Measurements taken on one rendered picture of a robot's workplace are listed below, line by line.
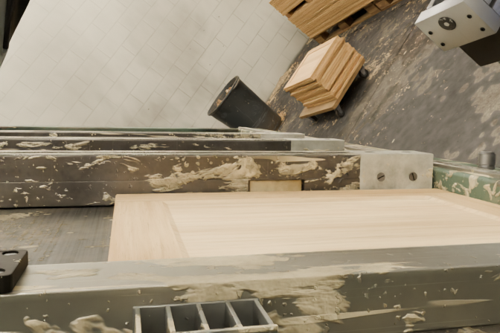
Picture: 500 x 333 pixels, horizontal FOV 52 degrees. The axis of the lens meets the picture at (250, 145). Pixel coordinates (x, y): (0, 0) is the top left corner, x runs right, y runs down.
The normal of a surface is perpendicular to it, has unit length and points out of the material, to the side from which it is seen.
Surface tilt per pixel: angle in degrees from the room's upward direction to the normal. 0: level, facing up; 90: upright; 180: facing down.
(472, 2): 90
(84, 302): 90
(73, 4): 90
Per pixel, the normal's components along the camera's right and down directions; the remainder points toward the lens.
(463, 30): -0.53, 0.81
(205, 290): 0.24, 0.07
